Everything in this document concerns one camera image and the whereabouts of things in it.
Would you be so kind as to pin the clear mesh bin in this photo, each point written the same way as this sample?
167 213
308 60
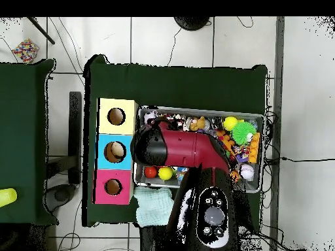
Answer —
251 183

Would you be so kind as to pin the black rod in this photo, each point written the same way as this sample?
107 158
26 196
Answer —
41 30

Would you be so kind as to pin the yellow cup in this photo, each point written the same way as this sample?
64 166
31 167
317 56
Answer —
7 197

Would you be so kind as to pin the yellow-green ball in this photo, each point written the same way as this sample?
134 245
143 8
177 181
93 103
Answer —
165 173

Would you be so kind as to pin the yellow tennis ball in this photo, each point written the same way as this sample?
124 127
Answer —
230 123

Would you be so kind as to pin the mint green cloth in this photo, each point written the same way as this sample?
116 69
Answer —
154 206

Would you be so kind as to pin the black round stand base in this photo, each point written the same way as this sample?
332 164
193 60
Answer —
191 22

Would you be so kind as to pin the red ball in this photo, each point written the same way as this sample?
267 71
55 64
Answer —
151 172

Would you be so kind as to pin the green spiky ball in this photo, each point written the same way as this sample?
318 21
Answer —
243 132

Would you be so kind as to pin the brown plush monkey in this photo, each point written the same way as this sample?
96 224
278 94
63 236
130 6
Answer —
197 124

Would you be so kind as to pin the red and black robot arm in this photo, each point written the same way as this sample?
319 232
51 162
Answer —
183 149

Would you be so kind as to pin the wooden box with three holes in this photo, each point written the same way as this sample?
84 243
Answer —
127 157

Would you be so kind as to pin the black chair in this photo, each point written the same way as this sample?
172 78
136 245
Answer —
75 136

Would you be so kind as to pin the white baseball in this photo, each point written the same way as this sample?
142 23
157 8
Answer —
247 171

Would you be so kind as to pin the multicoloured patterned object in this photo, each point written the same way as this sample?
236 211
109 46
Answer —
25 50

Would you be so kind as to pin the dark green tablecloth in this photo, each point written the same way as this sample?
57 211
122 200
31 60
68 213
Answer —
178 83
23 141

